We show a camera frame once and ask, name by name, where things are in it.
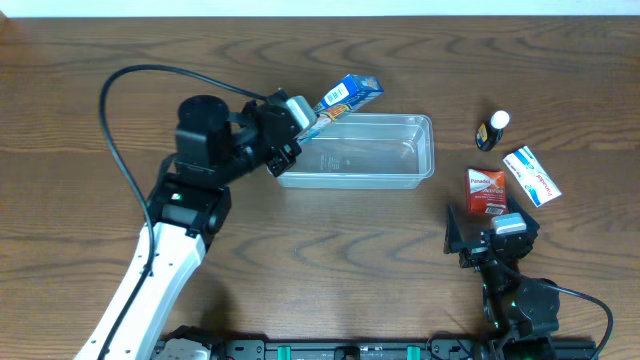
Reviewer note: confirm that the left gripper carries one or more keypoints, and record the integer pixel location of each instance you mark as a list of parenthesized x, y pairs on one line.
[(282, 132)]

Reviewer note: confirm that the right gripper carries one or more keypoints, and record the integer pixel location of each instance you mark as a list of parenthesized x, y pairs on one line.
[(489, 245)]

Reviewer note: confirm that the red Panadol box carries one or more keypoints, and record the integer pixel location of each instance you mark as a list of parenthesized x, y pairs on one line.
[(486, 192)]

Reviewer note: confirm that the white Panadol box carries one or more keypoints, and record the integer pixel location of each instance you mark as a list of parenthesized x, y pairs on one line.
[(531, 176)]

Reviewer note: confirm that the dark bottle white cap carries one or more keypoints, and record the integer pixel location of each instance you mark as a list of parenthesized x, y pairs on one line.
[(490, 132)]

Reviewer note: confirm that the blue Cool Fever box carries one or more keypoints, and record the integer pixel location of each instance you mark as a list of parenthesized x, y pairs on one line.
[(347, 96)]

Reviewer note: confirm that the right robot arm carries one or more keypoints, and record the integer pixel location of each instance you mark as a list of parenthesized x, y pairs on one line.
[(523, 311)]

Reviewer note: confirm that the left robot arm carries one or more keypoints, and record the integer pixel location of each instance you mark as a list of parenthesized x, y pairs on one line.
[(187, 207)]

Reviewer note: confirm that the clear plastic container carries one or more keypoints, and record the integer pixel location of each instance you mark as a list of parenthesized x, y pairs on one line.
[(366, 151)]

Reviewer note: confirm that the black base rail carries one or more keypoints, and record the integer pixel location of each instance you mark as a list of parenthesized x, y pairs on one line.
[(189, 343)]

